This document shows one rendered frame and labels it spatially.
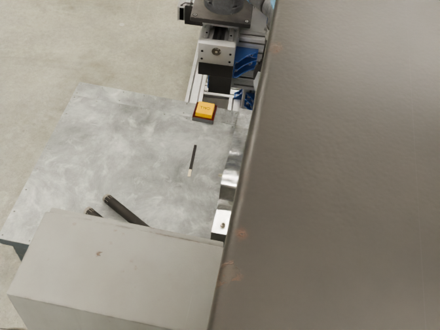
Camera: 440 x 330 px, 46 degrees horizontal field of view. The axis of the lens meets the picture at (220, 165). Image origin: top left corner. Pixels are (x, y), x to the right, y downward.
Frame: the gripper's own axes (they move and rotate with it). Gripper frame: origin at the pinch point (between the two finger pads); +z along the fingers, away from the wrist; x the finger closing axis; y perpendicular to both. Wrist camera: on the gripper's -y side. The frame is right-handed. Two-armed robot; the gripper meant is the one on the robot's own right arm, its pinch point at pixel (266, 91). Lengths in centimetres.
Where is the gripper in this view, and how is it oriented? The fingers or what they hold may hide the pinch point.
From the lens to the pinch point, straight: 173.8
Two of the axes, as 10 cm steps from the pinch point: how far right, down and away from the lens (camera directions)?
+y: 1.9, -7.7, 6.2
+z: -0.7, 6.1, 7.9
